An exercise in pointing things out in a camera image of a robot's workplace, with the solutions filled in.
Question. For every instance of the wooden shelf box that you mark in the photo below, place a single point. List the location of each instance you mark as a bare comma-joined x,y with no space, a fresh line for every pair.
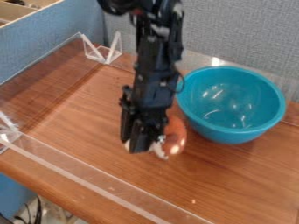
13,10

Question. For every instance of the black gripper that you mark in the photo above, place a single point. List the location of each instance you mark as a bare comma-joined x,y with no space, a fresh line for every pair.
149,97

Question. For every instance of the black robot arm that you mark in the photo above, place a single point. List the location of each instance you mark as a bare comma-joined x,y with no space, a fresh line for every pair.
157,21

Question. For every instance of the clear acrylic left bracket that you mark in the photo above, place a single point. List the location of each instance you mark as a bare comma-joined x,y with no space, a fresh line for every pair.
8,131

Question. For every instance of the clear acrylic front barrier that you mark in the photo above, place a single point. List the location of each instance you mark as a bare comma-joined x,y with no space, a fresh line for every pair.
157,210

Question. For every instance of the clear acrylic corner bracket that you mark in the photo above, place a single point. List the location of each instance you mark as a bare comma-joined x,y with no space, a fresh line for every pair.
100,53

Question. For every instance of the brown and white toy mushroom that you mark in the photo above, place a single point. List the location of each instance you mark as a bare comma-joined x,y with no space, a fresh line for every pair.
169,135

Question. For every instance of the blue plastic bowl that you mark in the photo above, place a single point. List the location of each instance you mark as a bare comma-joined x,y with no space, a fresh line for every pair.
231,104

